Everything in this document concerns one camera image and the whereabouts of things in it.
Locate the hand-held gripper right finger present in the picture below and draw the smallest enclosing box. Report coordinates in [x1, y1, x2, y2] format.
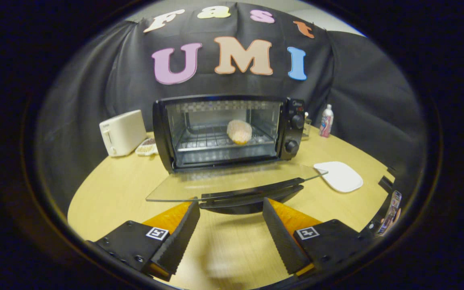
[262, 197, 373, 278]

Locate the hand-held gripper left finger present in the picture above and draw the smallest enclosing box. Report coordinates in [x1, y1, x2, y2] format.
[86, 200, 201, 282]

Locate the black toaster oven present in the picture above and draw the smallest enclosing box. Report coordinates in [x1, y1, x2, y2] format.
[145, 95, 328, 215]

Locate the sugar-coated bread bun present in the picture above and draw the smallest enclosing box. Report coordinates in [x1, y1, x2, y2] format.
[226, 119, 253, 145]

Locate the white bread toaster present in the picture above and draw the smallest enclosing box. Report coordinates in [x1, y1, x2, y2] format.
[99, 110, 148, 157]

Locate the white square plate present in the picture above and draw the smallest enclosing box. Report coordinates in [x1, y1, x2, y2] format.
[313, 161, 364, 193]

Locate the white divided snack dish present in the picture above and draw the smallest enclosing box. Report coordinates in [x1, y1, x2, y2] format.
[135, 138, 159, 156]

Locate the smartphone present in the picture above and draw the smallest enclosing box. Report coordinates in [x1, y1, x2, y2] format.
[378, 191, 402, 235]

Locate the pink label bottle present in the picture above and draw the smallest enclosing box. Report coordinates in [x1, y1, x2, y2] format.
[319, 104, 334, 138]

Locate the black backdrop cloth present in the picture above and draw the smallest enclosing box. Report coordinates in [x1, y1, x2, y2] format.
[35, 2, 428, 214]

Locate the wire mesh holder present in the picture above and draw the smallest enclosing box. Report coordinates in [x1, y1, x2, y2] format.
[302, 112, 312, 139]

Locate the black table edge bracket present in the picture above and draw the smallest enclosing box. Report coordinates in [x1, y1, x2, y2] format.
[378, 176, 394, 194]

